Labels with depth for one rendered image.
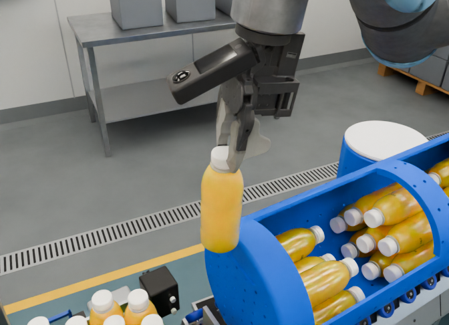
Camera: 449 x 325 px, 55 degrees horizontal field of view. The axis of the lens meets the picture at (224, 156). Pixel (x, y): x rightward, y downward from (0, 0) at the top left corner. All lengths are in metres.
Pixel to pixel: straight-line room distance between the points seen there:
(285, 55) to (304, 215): 0.58
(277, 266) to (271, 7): 0.43
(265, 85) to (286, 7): 0.10
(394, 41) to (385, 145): 0.99
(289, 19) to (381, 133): 1.10
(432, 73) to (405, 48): 4.04
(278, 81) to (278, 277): 0.34
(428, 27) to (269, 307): 0.49
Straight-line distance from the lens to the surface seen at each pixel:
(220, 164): 0.63
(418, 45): 0.57
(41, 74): 4.02
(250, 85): 0.56
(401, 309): 1.14
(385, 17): 0.50
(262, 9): 0.51
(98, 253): 2.60
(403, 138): 1.58
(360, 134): 1.56
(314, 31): 4.89
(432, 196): 1.00
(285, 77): 0.59
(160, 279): 1.04
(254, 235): 0.79
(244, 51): 0.55
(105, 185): 3.10
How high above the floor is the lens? 1.77
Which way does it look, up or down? 32 degrees down
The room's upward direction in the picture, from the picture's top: straight up
